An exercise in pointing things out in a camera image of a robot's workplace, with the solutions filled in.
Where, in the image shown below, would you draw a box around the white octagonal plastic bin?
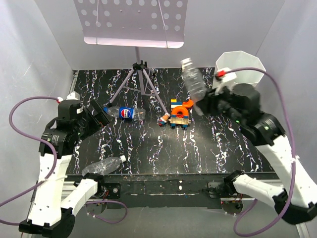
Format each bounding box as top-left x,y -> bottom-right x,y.
214,51 -> 266,89

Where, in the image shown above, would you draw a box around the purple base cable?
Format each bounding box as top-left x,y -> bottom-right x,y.
85,198 -> 127,225

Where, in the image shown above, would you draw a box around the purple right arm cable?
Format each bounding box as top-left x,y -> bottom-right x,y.
214,67 -> 297,237

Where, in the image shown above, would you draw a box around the beige toy brick vehicle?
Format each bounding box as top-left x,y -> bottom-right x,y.
168,117 -> 191,128

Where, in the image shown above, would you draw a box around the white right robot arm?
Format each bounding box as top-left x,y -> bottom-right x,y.
195,69 -> 317,225

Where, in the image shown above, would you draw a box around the orange curved toy piece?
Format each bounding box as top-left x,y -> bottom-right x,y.
171,100 -> 194,118

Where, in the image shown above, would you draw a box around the small white wall bracket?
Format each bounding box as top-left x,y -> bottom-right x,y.
182,64 -> 191,73

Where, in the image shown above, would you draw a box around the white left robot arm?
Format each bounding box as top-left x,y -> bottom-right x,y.
19,92 -> 109,238

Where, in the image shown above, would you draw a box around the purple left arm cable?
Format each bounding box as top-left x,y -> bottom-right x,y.
0,96 -> 65,226

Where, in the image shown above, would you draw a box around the Pepsi label plastic bottle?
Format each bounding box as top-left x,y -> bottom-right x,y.
104,106 -> 146,120

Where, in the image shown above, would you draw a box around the white perforated music stand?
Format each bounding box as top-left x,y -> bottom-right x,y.
74,0 -> 188,114

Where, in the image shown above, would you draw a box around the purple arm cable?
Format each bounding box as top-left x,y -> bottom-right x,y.
214,67 -> 297,237
0,96 -> 65,226

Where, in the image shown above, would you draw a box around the small colourful toy figure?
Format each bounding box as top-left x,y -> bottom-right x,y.
158,113 -> 170,126

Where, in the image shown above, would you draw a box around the crushed clear bottle white cap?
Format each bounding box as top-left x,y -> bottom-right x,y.
82,155 -> 126,176

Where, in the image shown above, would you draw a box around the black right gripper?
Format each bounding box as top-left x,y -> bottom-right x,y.
195,83 -> 244,126

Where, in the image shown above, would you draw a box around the large clear plastic bottle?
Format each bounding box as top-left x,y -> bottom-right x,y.
181,58 -> 207,103

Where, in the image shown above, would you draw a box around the yellow white blue toy bricks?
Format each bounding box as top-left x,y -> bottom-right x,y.
170,99 -> 183,110

